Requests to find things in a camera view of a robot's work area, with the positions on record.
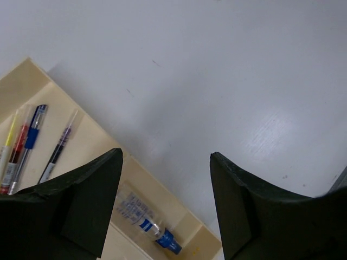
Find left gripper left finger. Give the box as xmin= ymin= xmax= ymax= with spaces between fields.
xmin=1 ymin=148 xmax=123 ymax=259

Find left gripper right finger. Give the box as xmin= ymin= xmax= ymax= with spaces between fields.
xmin=210 ymin=152 xmax=346 ymax=259

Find blue cap glue bottle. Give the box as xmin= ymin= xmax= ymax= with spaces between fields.
xmin=114 ymin=183 xmax=182 ymax=255

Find yellow pen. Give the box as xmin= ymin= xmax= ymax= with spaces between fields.
xmin=1 ymin=109 xmax=21 ymax=180

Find blue pen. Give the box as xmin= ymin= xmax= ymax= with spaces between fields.
xmin=7 ymin=104 xmax=48 ymax=195
xmin=37 ymin=109 xmax=80 ymax=184

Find red pen with clear barrel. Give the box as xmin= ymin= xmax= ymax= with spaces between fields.
xmin=1 ymin=105 xmax=33 ymax=194

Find cream compartment organizer tray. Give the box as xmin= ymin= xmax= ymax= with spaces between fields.
xmin=1 ymin=58 xmax=222 ymax=259

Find aluminium right side rail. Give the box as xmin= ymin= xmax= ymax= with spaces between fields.
xmin=329 ymin=167 xmax=347 ymax=193

